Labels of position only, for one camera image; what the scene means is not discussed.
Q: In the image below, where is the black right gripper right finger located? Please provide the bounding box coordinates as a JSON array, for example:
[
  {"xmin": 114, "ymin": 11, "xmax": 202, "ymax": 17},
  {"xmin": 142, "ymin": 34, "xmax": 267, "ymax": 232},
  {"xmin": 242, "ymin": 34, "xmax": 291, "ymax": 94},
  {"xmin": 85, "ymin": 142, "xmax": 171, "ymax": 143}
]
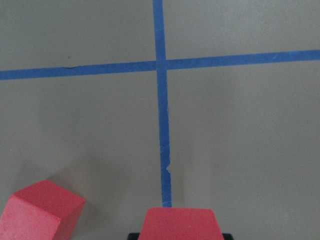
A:
[{"xmin": 222, "ymin": 233, "xmax": 233, "ymax": 240}]

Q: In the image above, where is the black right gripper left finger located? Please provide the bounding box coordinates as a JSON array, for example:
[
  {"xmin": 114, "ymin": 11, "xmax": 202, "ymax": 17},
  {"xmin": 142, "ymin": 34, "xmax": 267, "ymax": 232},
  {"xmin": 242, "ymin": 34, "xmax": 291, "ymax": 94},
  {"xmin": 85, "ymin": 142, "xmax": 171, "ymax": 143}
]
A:
[{"xmin": 127, "ymin": 232, "xmax": 140, "ymax": 240}]

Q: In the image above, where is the red block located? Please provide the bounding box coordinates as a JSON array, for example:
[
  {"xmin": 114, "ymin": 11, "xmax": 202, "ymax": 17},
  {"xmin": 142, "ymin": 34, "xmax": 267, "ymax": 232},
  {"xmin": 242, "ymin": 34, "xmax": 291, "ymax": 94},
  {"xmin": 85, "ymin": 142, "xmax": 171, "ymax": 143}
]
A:
[{"xmin": 0, "ymin": 180, "xmax": 86, "ymax": 240}]

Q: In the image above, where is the red block image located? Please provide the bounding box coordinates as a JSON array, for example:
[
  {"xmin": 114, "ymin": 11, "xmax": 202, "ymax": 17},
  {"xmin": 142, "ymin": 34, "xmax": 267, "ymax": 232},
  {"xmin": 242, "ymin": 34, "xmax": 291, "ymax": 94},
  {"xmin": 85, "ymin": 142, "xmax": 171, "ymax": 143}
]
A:
[{"xmin": 138, "ymin": 207, "xmax": 224, "ymax": 240}]

